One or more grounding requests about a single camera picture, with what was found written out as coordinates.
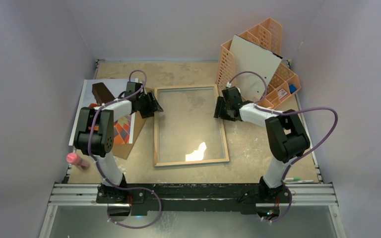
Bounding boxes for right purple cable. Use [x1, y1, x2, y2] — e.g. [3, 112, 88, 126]
[226, 71, 339, 224]

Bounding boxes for red white card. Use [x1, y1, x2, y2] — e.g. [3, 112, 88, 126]
[277, 88, 288, 100]

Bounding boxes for orange plastic desk organizer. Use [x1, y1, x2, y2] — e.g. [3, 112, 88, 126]
[215, 18, 301, 108]

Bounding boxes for blue wooden picture frame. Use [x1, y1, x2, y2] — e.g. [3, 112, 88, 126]
[153, 84, 230, 168]

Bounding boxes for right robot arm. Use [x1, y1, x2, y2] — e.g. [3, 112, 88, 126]
[214, 87, 310, 202]

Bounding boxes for hot air balloon photo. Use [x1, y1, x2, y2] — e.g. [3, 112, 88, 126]
[68, 78, 138, 147]

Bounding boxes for pink glue stick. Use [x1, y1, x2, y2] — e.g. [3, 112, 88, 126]
[66, 153, 90, 170]

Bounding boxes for blue item in organizer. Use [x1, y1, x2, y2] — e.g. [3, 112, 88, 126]
[289, 84, 298, 94]

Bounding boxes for brown cardboard backing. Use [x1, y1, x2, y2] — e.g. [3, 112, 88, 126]
[112, 112, 146, 160]

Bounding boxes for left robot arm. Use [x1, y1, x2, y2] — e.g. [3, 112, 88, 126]
[73, 81, 163, 203]

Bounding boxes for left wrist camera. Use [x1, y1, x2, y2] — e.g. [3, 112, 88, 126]
[124, 81, 142, 97]

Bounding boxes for grey board in organizer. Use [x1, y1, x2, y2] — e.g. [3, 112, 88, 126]
[230, 35, 282, 101]

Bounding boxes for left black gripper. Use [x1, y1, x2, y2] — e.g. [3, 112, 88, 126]
[136, 91, 162, 119]

